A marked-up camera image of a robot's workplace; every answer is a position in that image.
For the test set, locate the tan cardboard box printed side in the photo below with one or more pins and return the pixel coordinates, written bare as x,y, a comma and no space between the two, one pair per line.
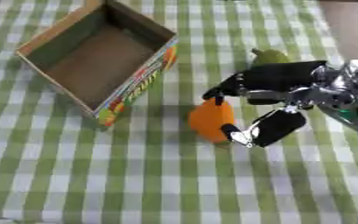
100,61

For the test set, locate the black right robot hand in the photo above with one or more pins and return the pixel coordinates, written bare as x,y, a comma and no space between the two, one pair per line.
273,78

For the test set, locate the green toy pear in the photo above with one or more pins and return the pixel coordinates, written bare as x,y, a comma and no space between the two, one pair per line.
269,56

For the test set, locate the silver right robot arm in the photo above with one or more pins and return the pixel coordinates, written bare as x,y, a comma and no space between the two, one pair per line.
347,93

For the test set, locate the orange toy fruit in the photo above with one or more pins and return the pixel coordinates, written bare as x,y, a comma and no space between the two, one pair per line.
210,119

